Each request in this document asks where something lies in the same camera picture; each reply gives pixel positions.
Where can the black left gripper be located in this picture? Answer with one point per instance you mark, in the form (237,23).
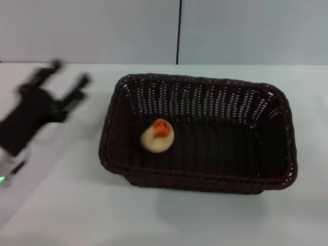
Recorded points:
(28,115)

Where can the cream bun with orange centre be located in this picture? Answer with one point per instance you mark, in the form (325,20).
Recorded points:
(156,141)

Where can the black woven plastic basket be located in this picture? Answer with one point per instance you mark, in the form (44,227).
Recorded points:
(220,153)

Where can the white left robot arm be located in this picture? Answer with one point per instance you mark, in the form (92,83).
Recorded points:
(9,166)

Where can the black vertical wall strip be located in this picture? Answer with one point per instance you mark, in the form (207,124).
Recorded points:
(179,30)

